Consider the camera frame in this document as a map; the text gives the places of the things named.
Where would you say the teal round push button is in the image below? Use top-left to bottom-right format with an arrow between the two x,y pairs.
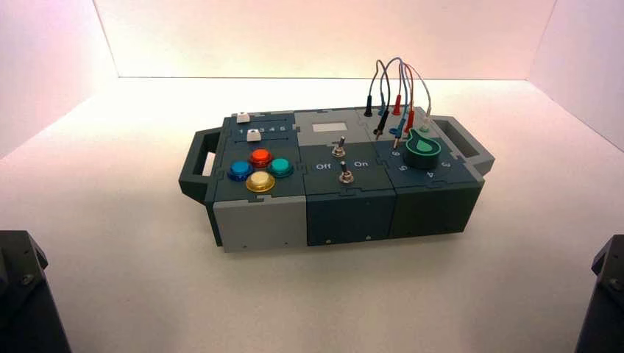
266,157 -> 294,179

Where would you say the dark green grey control box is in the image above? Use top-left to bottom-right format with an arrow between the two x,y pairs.
178,105 -> 496,254

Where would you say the grey display window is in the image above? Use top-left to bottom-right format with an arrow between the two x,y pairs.
311,122 -> 349,134

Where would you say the yellow round push button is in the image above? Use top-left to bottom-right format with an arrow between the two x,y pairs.
245,171 -> 277,194

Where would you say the red round push button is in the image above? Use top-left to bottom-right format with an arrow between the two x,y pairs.
249,148 -> 273,169

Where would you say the blue round push button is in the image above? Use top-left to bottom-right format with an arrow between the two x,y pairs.
227,161 -> 255,182

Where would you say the green rotary dial knob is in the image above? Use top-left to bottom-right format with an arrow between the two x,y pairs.
405,128 -> 443,171

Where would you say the cable with black plugs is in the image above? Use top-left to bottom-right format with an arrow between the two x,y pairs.
364,59 -> 391,136

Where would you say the cable with blue plugs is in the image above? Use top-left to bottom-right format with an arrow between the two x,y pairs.
378,57 -> 408,149

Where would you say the cable with red plugs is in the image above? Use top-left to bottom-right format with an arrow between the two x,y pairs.
392,63 -> 416,135

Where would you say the cable with white plug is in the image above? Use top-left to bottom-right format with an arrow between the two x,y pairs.
403,63 -> 434,132

